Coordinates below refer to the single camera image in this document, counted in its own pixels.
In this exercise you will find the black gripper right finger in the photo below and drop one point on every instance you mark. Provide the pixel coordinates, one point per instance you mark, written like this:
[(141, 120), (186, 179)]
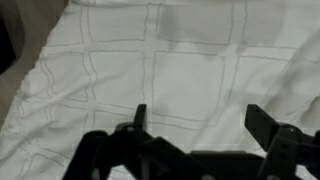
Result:
[(263, 128)]

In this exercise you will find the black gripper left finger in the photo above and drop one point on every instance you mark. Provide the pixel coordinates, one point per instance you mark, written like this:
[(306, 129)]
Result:
[(139, 121)]

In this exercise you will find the white duvet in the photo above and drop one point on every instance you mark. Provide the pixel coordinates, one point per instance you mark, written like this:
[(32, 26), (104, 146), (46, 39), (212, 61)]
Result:
[(195, 64)]

